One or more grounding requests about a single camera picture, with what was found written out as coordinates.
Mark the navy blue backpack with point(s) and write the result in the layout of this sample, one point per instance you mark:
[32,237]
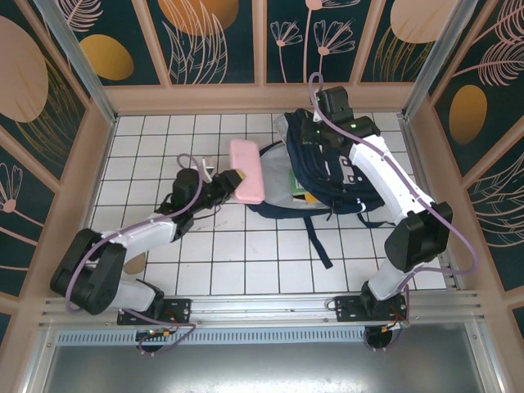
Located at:
[278,180]

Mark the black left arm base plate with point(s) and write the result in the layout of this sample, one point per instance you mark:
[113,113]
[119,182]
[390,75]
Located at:
[180,311]

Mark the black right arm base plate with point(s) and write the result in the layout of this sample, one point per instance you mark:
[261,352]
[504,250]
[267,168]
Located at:
[348,309]

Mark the pink pencil case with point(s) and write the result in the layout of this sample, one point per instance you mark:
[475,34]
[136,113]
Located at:
[245,155]

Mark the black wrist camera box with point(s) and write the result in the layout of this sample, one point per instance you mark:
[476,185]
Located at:
[186,184]
[333,102]

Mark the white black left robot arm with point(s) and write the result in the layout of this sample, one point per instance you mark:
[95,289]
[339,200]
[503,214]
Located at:
[143,235]

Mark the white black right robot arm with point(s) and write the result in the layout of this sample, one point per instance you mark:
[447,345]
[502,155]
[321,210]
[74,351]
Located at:
[393,176]

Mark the aluminium mounting rail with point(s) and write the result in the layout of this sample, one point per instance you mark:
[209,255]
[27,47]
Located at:
[262,311]

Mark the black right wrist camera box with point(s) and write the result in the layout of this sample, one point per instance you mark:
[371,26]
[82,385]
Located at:
[333,102]

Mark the aluminium corner post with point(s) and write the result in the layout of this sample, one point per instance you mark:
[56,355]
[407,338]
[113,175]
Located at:
[81,69]
[435,61]

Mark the aluminium side rail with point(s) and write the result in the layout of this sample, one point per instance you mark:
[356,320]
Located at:
[407,131]

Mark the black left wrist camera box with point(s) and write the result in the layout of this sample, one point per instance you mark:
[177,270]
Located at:
[186,184]

